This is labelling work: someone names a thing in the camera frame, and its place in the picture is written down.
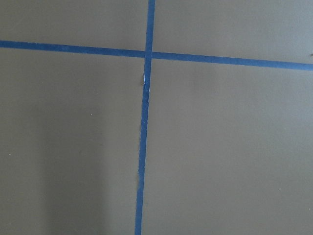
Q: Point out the blue tape line near horizontal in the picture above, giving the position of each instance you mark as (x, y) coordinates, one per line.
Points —
(156, 55)

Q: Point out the blue tape line left vertical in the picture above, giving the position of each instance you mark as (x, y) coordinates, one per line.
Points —
(144, 116)

